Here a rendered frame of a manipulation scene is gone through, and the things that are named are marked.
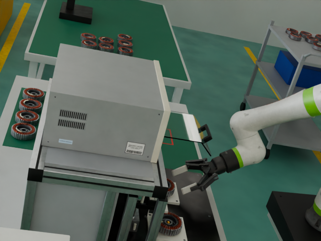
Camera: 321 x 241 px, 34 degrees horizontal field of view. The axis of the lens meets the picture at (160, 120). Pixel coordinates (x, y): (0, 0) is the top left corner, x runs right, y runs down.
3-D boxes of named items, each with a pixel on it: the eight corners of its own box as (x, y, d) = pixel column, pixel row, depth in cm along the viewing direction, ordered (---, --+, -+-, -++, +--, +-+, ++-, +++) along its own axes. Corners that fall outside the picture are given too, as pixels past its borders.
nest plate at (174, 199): (175, 184, 231) (175, 182, 231) (179, 205, 218) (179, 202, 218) (142, 180, 228) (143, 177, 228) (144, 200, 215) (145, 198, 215)
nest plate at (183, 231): (182, 219, 210) (182, 217, 210) (187, 245, 197) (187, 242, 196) (145, 214, 207) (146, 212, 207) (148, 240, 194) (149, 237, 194)
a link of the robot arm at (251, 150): (272, 159, 220) (264, 157, 231) (262, 132, 219) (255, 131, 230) (242, 171, 218) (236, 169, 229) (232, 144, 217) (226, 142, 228)
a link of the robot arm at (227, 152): (228, 143, 224) (237, 154, 217) (233, 164, 231) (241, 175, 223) (215, 148, 224) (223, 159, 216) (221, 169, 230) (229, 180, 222)
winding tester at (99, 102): (147, 105, 215) (158, 60, 206) (156, 163, 177) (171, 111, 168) (52, 89, 208) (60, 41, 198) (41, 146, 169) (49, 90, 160)
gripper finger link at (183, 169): (186, 165, 226) (186, 164, 227) (171, 171, 225) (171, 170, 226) (187, 170, 227) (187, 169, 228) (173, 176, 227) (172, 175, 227)
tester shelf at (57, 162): (149, 104, 227) (152, 95, 225) (165, 199, 168) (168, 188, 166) (48, 87, 219) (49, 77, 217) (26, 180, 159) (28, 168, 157)
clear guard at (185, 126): (201, 127, 234) (205, 116, 231) (211, 156, 213) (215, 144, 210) (131, 116, 227) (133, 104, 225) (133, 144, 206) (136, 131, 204)
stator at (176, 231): (179, 220, 207) (182, 213, 206) (181, 239, 197) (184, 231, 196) (152, 215, 206) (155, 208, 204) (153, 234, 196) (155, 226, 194)
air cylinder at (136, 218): (135, 219, 203) (138, 208, 201) (136, 232, 197) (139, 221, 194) (123, 217, 202) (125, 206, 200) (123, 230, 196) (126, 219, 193)
